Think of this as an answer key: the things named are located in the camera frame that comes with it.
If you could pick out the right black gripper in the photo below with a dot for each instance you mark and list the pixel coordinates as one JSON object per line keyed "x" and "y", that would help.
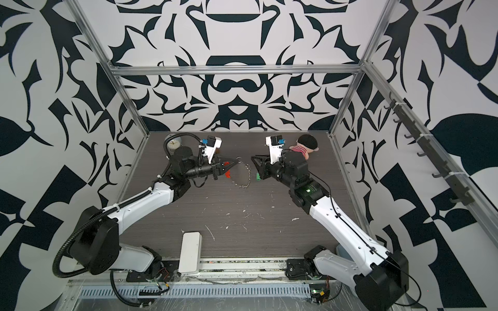
{"x": 267, "y": 169}

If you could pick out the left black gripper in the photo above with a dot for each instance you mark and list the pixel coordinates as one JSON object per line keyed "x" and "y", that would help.
{"x": 220, "y": 168}

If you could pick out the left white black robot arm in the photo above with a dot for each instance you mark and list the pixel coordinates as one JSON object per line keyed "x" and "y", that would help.
{"x": 95, "y": 247}

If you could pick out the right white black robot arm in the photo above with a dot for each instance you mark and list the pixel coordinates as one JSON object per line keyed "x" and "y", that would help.
{"x": 377, "y": 276}

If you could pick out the pink plush doll black hat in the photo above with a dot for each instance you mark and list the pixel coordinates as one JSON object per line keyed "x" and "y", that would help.
{"x": 305, "y": 145}

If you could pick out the white rectangular box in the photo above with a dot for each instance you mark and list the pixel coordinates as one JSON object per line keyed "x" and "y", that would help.
{"x": 190, "y": 253}

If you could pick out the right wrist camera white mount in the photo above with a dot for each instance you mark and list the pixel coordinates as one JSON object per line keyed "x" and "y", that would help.
{"x": 275, "y": 145}

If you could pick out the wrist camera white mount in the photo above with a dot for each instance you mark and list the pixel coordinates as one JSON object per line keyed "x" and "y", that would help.
{"x": 275, "y": 145}
{"x": 209, "y": 146}

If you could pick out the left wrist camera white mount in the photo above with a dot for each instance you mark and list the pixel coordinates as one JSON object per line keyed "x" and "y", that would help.
{"x": 209, "y": 146}

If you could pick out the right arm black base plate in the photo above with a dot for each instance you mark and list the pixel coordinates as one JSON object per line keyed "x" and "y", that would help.
{"x": 305, "y": 269}

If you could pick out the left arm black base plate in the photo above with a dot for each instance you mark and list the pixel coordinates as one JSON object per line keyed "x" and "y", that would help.
{"x": 163, "y": 272}

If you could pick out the black wall hook rack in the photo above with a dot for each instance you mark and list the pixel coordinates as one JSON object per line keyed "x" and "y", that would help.
{"x": 432, "y": 149}

